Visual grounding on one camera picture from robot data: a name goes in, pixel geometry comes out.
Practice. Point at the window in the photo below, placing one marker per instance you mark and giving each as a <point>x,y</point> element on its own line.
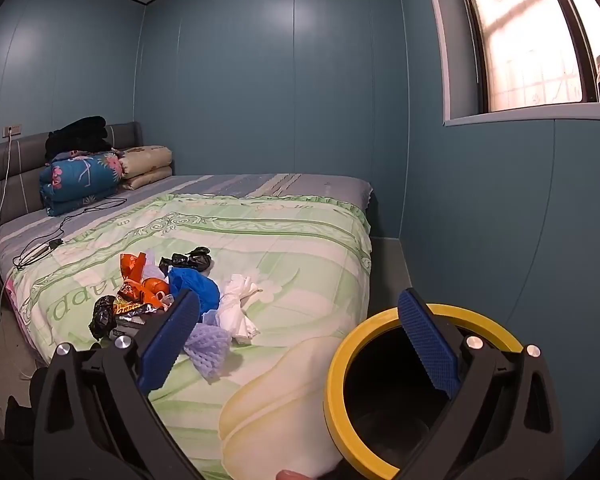
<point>525,60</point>

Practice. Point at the black plastic bag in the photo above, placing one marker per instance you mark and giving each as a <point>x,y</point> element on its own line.
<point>102,315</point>

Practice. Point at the orange plastic wrapper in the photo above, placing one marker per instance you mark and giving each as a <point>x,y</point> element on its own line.
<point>132,265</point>

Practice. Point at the wall socket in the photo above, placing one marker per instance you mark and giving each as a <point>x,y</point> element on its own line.
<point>12,130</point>

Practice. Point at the black clothing pile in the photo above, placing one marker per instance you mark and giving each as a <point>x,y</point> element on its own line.
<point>77,137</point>

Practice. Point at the grey striped bed sheet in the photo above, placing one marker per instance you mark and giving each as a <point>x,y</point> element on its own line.
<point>230,185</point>

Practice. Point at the blue floral folded quilt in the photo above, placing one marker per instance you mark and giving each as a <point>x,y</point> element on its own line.
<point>75,185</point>

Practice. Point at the person's right hand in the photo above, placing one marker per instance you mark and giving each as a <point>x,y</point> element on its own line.
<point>292,475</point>

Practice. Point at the black wrapper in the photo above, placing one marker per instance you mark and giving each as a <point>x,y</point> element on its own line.
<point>190,260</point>

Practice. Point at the brown snack bar wrapper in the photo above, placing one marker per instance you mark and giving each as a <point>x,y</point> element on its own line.
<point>130,308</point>

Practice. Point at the yellow rimmed black bin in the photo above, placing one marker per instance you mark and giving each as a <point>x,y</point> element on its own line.
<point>337,375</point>

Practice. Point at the grey bed headboard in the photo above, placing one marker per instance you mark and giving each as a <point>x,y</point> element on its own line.
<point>20,170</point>

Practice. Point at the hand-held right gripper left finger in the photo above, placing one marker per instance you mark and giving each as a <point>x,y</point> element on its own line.
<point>172,340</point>

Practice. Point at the blue plastic bag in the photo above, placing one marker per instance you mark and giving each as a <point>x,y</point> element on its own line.
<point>195,282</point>

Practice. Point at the beige folded quilt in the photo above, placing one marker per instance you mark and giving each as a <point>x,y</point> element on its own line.
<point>145,165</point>

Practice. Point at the purple foam fruit net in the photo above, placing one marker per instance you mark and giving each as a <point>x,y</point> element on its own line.
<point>207,350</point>

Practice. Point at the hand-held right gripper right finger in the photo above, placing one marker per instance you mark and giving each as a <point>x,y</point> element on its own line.
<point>427,345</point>

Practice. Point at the green floral blanket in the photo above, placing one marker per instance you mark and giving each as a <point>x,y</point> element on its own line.
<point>280,260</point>

